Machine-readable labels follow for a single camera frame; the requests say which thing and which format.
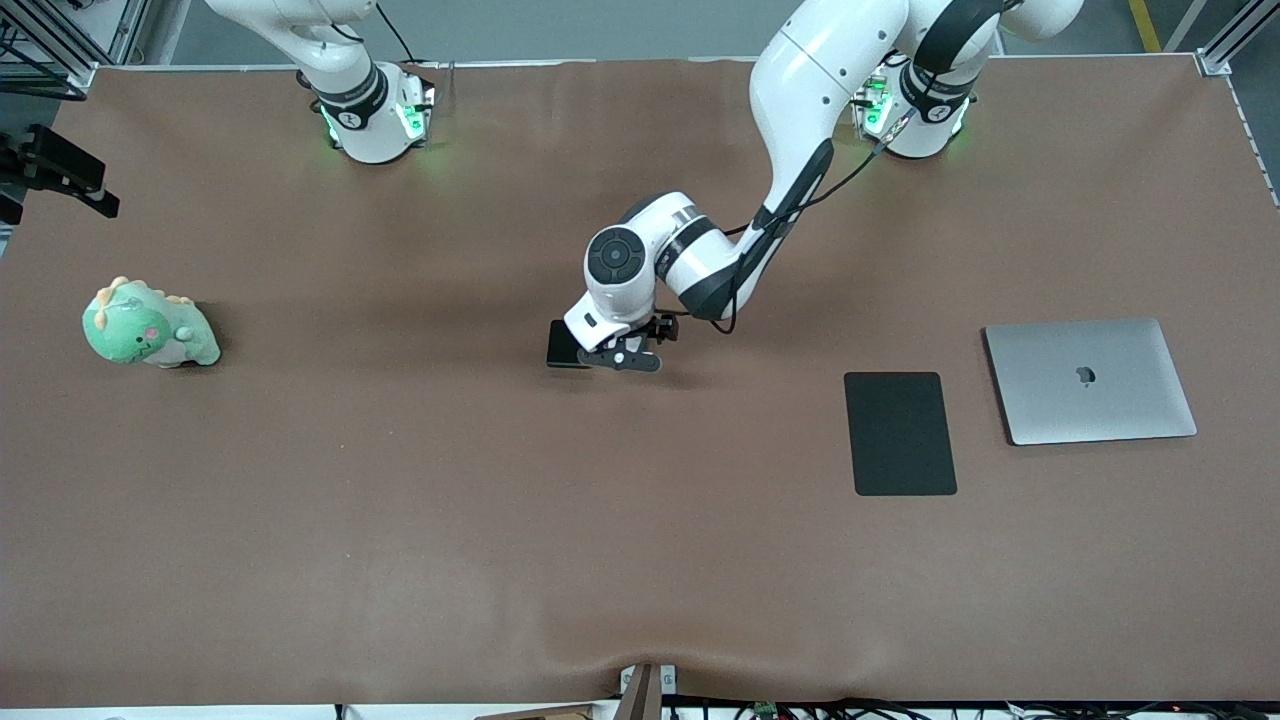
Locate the silver laptop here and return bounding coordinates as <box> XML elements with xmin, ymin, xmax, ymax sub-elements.
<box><xmin>983</xmin><ymin>317</ymin><xmax>1199</xmax><ymax>447</ymax></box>

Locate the green dinosaur plush toy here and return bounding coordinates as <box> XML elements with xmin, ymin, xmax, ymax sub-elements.
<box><xmin>82</xmin><ymin>276</ymin><xmax>222</xmax><ymax>369</ymax></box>

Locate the aluminium frame post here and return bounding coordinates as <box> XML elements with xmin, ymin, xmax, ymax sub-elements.
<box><xmin>0</xmin><ymin>0</ymin><xmax>151</xmax><ymax>101</ymax></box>
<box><xmin>1195</xmin><ymin>0</ymin><xmax>1280</xmax><ymax>77</ymax></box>

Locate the black mouse pad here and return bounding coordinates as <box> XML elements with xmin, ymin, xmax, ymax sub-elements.
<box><xmin>843</xmin><ymin>371</ymin><xmax>959</xmax><ymax>498</ymax></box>

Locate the black right base cable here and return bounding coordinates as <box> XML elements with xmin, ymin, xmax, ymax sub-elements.
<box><xmin>375</xmin><ymin>0</ymin><xmax>421</xmax><ymax>65</ymax></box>

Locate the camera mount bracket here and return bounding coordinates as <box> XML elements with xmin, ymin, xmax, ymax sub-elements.
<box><xmin>618</xmin><ymin>662</ymin><xmax>679</xmax><ymax>720</ymax></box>

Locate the black phone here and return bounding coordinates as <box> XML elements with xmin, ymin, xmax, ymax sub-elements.
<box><xmin>546</xmin><ymin>319</ymin><xmax>583</xmax><ymax>370</ymax></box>

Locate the brown table cover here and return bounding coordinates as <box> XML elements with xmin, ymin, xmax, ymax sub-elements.
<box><xmin>0</xmin><ymin>55</ymin><xmax>1280</xmax><ymax>707</ymax></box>

